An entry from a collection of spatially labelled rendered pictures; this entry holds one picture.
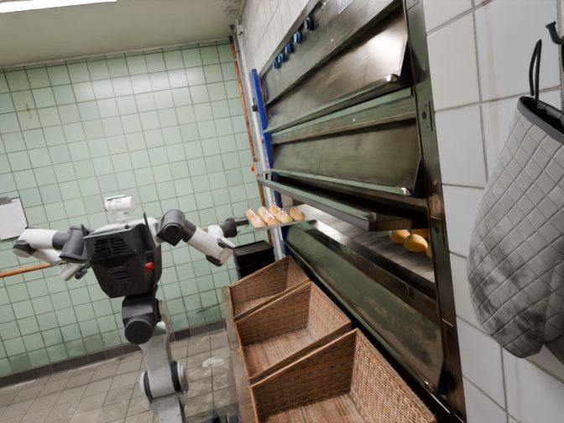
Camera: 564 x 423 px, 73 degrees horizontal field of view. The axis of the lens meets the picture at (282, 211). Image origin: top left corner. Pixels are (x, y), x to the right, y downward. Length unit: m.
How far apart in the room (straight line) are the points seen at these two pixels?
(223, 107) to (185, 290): 1.71
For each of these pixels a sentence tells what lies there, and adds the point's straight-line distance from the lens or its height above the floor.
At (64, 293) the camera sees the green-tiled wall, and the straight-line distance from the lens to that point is 3.88.
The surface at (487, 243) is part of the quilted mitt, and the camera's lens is 0.68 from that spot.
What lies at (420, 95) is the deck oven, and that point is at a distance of 0.92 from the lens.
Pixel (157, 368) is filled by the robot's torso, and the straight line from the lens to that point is 2.01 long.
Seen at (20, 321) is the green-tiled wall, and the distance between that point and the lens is 4.08.
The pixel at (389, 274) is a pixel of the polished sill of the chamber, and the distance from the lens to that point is 1.24.
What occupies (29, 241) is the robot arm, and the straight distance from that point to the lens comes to 2.04.
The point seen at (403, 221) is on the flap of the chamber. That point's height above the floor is 1.40.
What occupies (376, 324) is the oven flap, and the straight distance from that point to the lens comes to 1.42.
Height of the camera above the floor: 1.63
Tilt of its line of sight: 10 degrees down
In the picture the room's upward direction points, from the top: 10 degrees counter-clockwise
